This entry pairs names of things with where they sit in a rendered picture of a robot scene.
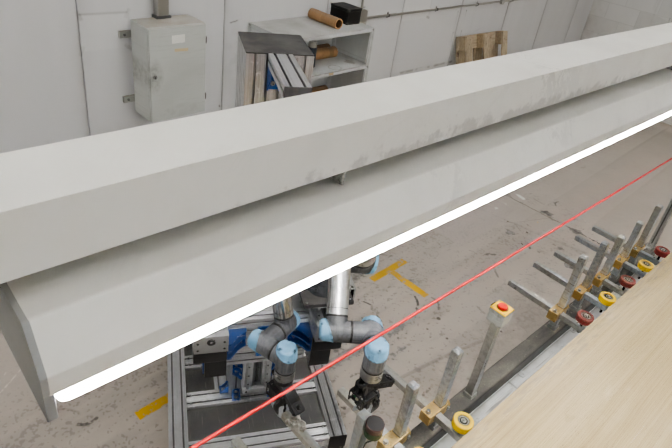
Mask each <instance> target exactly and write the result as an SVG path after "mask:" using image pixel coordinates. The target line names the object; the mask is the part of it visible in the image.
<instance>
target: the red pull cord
mask: <svg viewBox="0 0 672 448"><path fill-rule="evenodd" d="M670 160H672V158H670V159H669V160H667V161H665V162H664V163H662V164H660V165H659V166H657V167H655V168H654V169H652V170H650V171H649V172H647V173H645V174H644V175H642V176H640V177H639V178H637V179H635V180H634V181H632V182H630V183H629V184H627V185H625V186H624V187H622V188H620V189H619V190H617V191H615V192H614V193H612V194H610V195H609V196H607V197H605V198H604V199H602V200H600V201H599V202H597V203H595V204H594V205H592V206H590V207H589V208H587V209H585V210H584V211H582V212H580V213H579V214H577V215H575V216H574V217H572V218H570V219H569V220H567V221H565V222H564V223H562V224H560V225H559V226H557V227H555V228H554V229H552V230H550V231H549V232H547V233H545V234H544V235H542V236H540V237H539V238H537V239H535V240H534V241H532V242H530V243H529V244H527V245H525V246H524V247H522V248H520V249H519V250H517V251H516V252H514V253H512V254H511V255H509V256H507V257H506V258H504V259H502V260H501V261H499V262H497V263H496V264H494V265H492V266H491V267H489V268H487V269H486V270H484V271H482V272H481V273H479V274H477V275H476V276H474V277H472V278H471V279H469V280H467V281H466V282H464V283H462V284H461V285H459V286H457V287H456V288H454V289H452V290H451V291H449V292H447V293H446V294H444V295H442V296H441V297H439V298H437V299H436V300H434V301H432V302H431V303H429V304H427V305H426V306H424V307H422V308H421V309H419V310H417V311H416V312H414V313H412V314H411V315H409V316H407V317H406V318H404V319H402V320H401V321H399V322H397V323H396V324H394V325H392V326H391V327H389V328H387V329H386V330H384V331H382V332H381V333H379V334H377V335H376V336H374V337H372V338H371V339H369V340H367V341H366V342H364V343H362V344H361V345H359V346H357V347H356V348H354V349H352V350H351V351H349V352H347V353H346V354H344V355H343V356H341V357H339V358H338V359H336V360H334V361H333V362H331V363H329V364H328V365H326V366H324V367H323V368H321V369H319V370H318V371H316V372H314V373H313V374H311V375H309V376H308V377H306V378H304V379H303V380H301V381H299V382H298V383H296V384H294V385H293V386H291V387H289V388H288V389H286V390H284V391H283V392H281V393H279V394H278V395H276V396H274V397H273V398H271V399H269V400H268V401H266V402H264V403H263V404H261V405H259V406H258V407H256V408H254V409H253V410H251V411H249V412H248V413H246V414H244V415H243V416H241V417H239V418H238V419H236V420H234V421H233V422H231V423H229V424H228V425H226V426H224V427H223V428H221V429H219V430H218V431H216V432H214V433H213V434H211V435H209V436H208V437H206V438H204V439H203V440H201V441H199V442H198V443H196V444H194V445H193V446H191V447H189V448H198V447H199V446H201V445H203V444H204V443H206V442H208V441H209V440H211V439H212V438H214V437H216V436H217V435H219V434H221V433H222V432H224V431H226V430H227V429H229V428H231V427H232V426H234V425H236V424H237V423H239V422H240V421H242V420H244V419H245V418H247V417H249V416H250V415H252V414H254V413H255V412H257V411H259V410H260V409H262V408H264V407H265V406H267V405H268V404H270V403H272V402H273V401H275V400H277V399H278V398H280V397H282V396H283V395H285V394H287V393H288V392H290V391H292V390H293V389H295V388H296V387H298V386H300V385H301V384H303V383H305V382H306V381H308V380H310V379H311V378H313V377H315V376H316V375H318V374H320V373H321V372H323V371H324V370H326V369H328V368H329V367H331V366H333V365H334V364H336V363H338V362H339V361H341V360H343V359H344V358H346V357H348V356H349V355H351V354H352V353H354V352H356V351H357V350H359V349H361V348H362V347H364V346H366V345H367V344H369V343H371V342H372V341H374V340H376V339H377V338H379V337H380V336H382V335H384V334H385V333H387V332H389V331H390V330H392V329H394V328H395V327H397V326H399V325H400V324H402V323H404V322H405V321H407V320H408V319H410V318H412V317H413V316H415V315H417V314H418V313H420V312H422V311H423V310H425V309H427V308H428V307H430V306H431V305H433V304H435V303H436V302H438V301H440V300H441V299H443V298H445V297H446V296H448V295H450V294H451V293H453V292H455V291H456V290H458V289H459V288H461V287H463V286H464V285H466V284H468V283H469V282H471V281H473V280H474V279H476V278H478V277H479V276H481V275H483V274H484V273H486V272H487V271H489V270H491V269H492V268H494V267H496V266H497V265H499V264H501V263H502V262H504V261H506V260H507V259H509V258H511V257H512V256H514V255H515V254H517V253H519V252H520V251H522V250H524V249H525V248H527V247H529V246H530V245H532V244H534V243H535V242H537V241H539V240H540V239H542V238H543V237H545V236H547V235H548V234H550V233H552V232H553V231H555V230H557V229H558V228H560V227H562V226H563V225H565V224H567V223H568V222H570V221H571V220H573V219H575V218H576V217H578V216H580V215H581V214H583V213H585V212H586V211H588V210H590V209H591V208H593V207H595V206H596V205H598V204H599V203H601V202H603V201H604V200H606V199H608V198H609V197H611V196H613V195H614V194H616V193H618V192H619V191H621V190H623V189H624V188H626V187H627V186H629V185H631V184H632V183H634V182H636V181H637V180H639V179H641V178H642V177H644V176H646V175H647V174H649V173H650V172H652V171H654V170H655V169H657V168H659V167H660V166H662V165H664V164H665V163H667V162H669V161H670Z"/></svg>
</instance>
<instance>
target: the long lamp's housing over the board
mask: <svg viewBox="0 0 672 448"><path fill-rule="evenodd" d="M670 111H672V70H670V69H667V68H663V69H660V70H657V71H654V72H651V73H648V74H645V75H642V76H639V77H636V78H632V79H629V80H626V81H623V82H620V83H617V84H614V85H611V86H608V87H605V88H602V89H599V90H596V91H592V92H589V93H586V94H583V95H580V96H577V97H574V98H571V99H568V100H565V101H562V102H559V103H556V104H552V105H549V106H546V107H543V108H540V109H537V110H534V111H531V112H528V113H525V114H522V115H519V116H516V117H512V118H509V119H506V120H503V121H500V122H497V123H494V124H491V125H488V126H485V127H482V128H479V129H476V130H472V131H469V132H466V133H463V134H460V135H457V136H454V137H451V138H448V139H445V140H442V141H439V142H436V143H432V144H429V145H426V146H423V147H420V148H417V149H414V150H411V151H408V152H405V153H402V154H399V155H396V156H392V157H389V158H386V159H383V160H380V161H377V162H374V163H371V164H368V165H365V166H362V167H359V168H356V169H352V170H349V171H346V174H345V180H344V185H340V184H338V183H337V182H335V181H334V180H332V179H331V178H329V177H328V178H325V179H322V180H319V181H316V182H313V183H309V184H306V185H303V186H300V187H297V188H294V189H291V190H288V191H285V192H282V193H279V194H276V195H273V196H269V197H266V198H263V199H260V200H257V201H254V202H251V203H248V204H245V205H242V206H239V207H236V208H233V209H229V210H226V211H223V212H220V213H217V214H214V215H211V216H208V217H205V218H202V219H199V220H196V221H193V222H189V223H186V224H183V225H180V226H177V227H174V228H171V229H168V230H165V231H162V232H159V233H156V234H153V235H149V236H146V237H143V238H140V239H137V240H134V241H131V242H128V243H125V244H122V245H119V246H116V247H113V248H109V249H106V250H103V251H100V252H97V253H94V254H91V255H88V256H85V257H82V258H79V259H76V260H73V261H69V262H66V263H63V264H60V265H57V266H54V267H51V268H48V269H45V270H42V271H39V272H36V273H33V274H30V275H26V276H23V277H20V278H17V279H14V280H11V281H8V282H5V283H2V284H0V330H1V332H2V334H3V336H4V338H5V340H6V342H7V344H8V346H9V348H10V350H11V352H12V354H13V356H14V358H15V360H16V361H17V363H18V365H19V367H20V369H21V371H22V373H23V375H24V377H25V379H26V381H27V383H28V385H29V387H30V389H31V391H32V393H33V395H34V397H35V399H36V401H37V403H38V405H39V407H40V409H41V410H42V412H43V414H44V416H45V418H46V420H47V422H50V421H53V420H55V419H57V418H58V417H59V416H58V411H57V405H56V400H55V395H54V394H56V393H58V392H61V391H63V390H65V389H67V388H69V387H71V386H74V385H76V384H78V383H80V382H82V381H85V380H87V379H89V378H91V377H93V376H95V375H98V374H100V373H102V372H104V371H106V370H108V369H111V368H113V367H115V366H117V365H119V364H121V363H124V362H126V361H128V360H130V359H132V358H135V357H137V356H139V355H141V354H143V353H145V352H148V351H150V350H152V349H154V348H156V347H158V346H161V345H163V344H165V343H167V342H169V341H172V340H174V339H176V338H178V337H180V336H182V335H185V334H187V333H189V332H191V331H193V330H195V329H198V328H200V327H202V326H204V325H206V324H209V323H211V322H213V321H215V320H217V319H219V318H222V317H224V316H226V315H228V314H230V313H232V312H235V311H237V310H239V309H241V308H243V307H245V306H248V305H250V304H252V303H254V302H256V301H259V300H261V299H263V298H265V297H267V296H269V295H272V294H274V293H276V292H278V291H280V290H282V289H285V288H287V287H289V286H291V285H293V284H296V283H298V282H300V281H302V280H304V279H306V278H309V277H311V276H313V275H315V274H317V273H319V272H322V271H324V270H326V269H328V268H330V267H332V266H335V265H337V264H339V263H341V262H343V261H346V260H348V259H350V258H352V257H354V256H356V255H359V254H361V253H363V252H365V251H367V250H369V249H372V248H374V247H376V246H378V245H380V244H383V243H385V242H387V241H389V240H391V239H393V238H396V237H398V236H400V235H402V234H404V233H406V232H409V231H411V230H413V229H415V228H417V227H419V226H422V225H424V224H426V223H428V222H430V221H433V220H435V219H437V218H439V217H441V216H443V215H446V214H448V213H450V212H452V211H454V210H456V209H459V208H461V207H463V206H465V205H467V204H470V203H472V202H474V201H476V200H478V199H480V198H483V197H485V196H487V195H489V194H491V193H493V192H496V191H498V190H500V189H502V188H504V187H506V186H509V185H511V184H513V183H515V182H517V181H520V180H522V179H524V178H526V177H528V176H530V175H533V174H535V173H537V172H539V171H541V170H543V169H546V168H548V167H550V166H552V165H554V164H557V163H559V162H561V161H563V160H565V159H567V158H570V157H572V156H574V155H576V154H578V153H580V152H583V151H585V150H587V149H589V148H591V147H593V146H596V145H598V144H600V143H602V142H604V141H607V140H609V139H611V138H613V137H615V136H617V135H620V134H622V133H624V132H626V131H628V130H630V129H633V128H635V127H637V126H639V125H641V124H644V123H646V122H648V121H650V120H652V119H654V118H657V117H659V116H661V115H663V114H665V113H667V112H670Z"/></svg>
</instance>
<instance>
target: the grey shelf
mask: <svg viewBox="0 0 672 448"><path fill-rule="evenodd" d="M248 32H258V33H275V34H292V35H301V36H302V38H303V39H304V41H305V42H306V44H307V45H308V46H309V41H314V40H315V41H317V45H320V44H326V43H328V44H329V45H330V46H335V47H336V48H337V49H338V55H337V56H336V57H332V58H326V59H320V60H316V61H315V67H314V68H313V73H312V81H311V86H312V87H317V86H322V85H326V86H327V87H328V89H330V88H338V87H344V86H349V85H354V84H359V83H362V81H363V83H364V82H366V80H367V74H368V68H369V62H370V56H371V50H372V44H373V39H374V33H375V28H374V27H371V26H369V25H366V24H363V23H361V22H360V23H359V24H353V25H345V24H342V27H341V28H340V29H335V28H333V27H330V26H328V25H325V24H323V23H320V22H318V21H315V20H313V19H310V18H309V17H308V16H304V17H294V18H285V19H276V20H266V21H257V22H249V25H248ZM370 32H371V34H370ZM329 38H330V40H329ZM369 38H370V40H369ZM335 40H336V42H335ZM333 43H334V44H333ZM368 44H369V46H368ZM367 50H368V52H367ZM366 56H367V59H366ZM364 69H365V71H364ZM363 75H364V77H363ZM324 78H325V79H324ZM330 78H331V80H330ZM328 82H329V83H328ZM329 85H330V87H329Z"/></svg>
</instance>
